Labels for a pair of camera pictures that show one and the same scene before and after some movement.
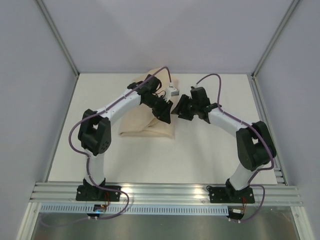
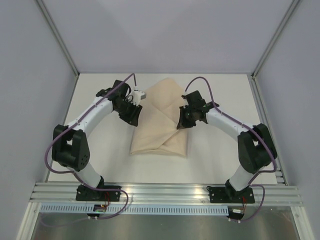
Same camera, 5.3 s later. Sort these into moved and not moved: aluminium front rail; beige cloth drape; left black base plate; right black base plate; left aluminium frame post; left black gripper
Moved: left black gripper; beige cloth drape
Not moved: left aluminium frame post; aluminium front rail; right black base plate; left black base plate
